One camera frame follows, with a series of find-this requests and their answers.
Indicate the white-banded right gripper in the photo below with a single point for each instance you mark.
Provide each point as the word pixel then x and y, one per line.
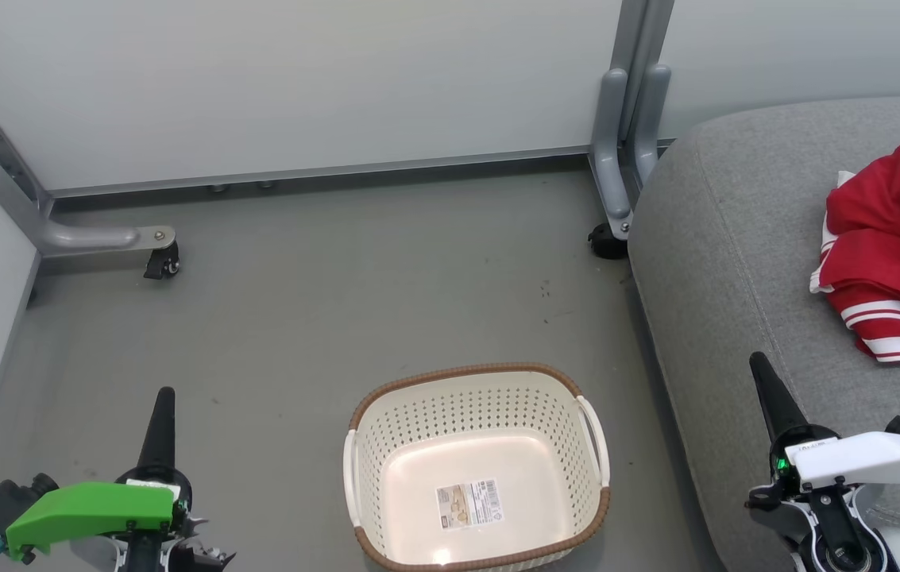
pixel 863 461

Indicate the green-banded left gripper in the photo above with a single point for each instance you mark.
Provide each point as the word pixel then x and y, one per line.
pixel 92 508

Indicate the red jersey with white stripes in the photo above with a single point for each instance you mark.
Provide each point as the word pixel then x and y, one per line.
pixel 894 254

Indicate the grey fabric sofa seat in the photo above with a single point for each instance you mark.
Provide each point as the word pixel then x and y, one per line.
pixel 735 278

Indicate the cream perforated laundry basket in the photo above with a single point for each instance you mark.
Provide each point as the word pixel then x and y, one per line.
pixel 418 445

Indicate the black caster wheel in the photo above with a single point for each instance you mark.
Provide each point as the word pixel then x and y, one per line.
pixel 164 262
pixel 607 242

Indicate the grey metal partition foot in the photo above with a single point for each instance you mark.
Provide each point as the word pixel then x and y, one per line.
pixel 76 236
pixel 616 143

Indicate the paper label sticker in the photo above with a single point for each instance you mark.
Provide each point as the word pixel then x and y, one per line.
pixel 469 504

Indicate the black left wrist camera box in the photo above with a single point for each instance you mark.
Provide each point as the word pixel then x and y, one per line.
pixel 9 500

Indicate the grey partition bottom rail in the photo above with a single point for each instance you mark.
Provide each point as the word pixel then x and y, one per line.
pixel 322 171

